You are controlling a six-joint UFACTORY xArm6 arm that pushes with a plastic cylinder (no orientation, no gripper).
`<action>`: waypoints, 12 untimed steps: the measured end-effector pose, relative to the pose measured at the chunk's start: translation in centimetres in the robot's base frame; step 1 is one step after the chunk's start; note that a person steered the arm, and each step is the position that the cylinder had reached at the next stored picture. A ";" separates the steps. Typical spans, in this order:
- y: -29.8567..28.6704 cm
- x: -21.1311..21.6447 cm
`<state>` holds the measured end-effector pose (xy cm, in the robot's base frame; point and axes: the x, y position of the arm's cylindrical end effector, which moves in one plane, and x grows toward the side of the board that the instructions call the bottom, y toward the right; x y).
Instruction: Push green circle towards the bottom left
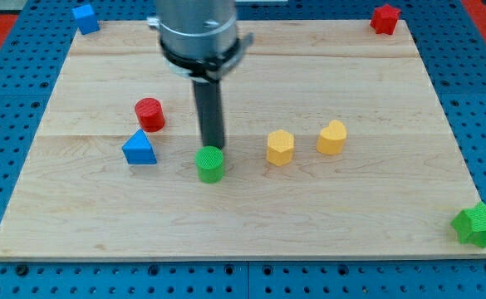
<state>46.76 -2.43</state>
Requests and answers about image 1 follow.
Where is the blue cube block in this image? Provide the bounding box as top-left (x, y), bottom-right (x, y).
top-left (71, 4), bottom-right (100, 35)

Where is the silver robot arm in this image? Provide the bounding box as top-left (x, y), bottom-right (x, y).
top-left (147, 0), bottom-right (253, 149)

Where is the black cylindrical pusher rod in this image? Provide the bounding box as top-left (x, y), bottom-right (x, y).
top-left (193, 81), bottom-right (225, 150)

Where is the yellow hexagon block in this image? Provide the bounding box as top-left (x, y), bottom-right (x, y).
top-left (267, 130), bottom-right (294, 166)

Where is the yellow heart block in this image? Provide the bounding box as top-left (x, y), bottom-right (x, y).
top-left (317, 120), bottom-right (347, 155)

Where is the red cylinder block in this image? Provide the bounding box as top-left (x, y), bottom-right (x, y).
top-left (135, 98), bottom-right (165, 132)

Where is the wooden board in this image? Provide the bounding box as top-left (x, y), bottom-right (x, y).
top-left (0, 20), bottom-right (486, 262)

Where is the green cylinder block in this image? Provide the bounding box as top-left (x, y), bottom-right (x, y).
top-left (195, 146), bottom-right (224, 184)

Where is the blue triangle block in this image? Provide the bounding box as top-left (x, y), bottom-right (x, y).
top-left (121, 129), bottom-right (157, 164)

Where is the green star block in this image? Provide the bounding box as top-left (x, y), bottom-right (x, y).
top-left (450, 202), bottom-right (486, 248)

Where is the red star block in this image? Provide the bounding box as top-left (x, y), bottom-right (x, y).
top-left (370, 3), bottom-right (401, 35)

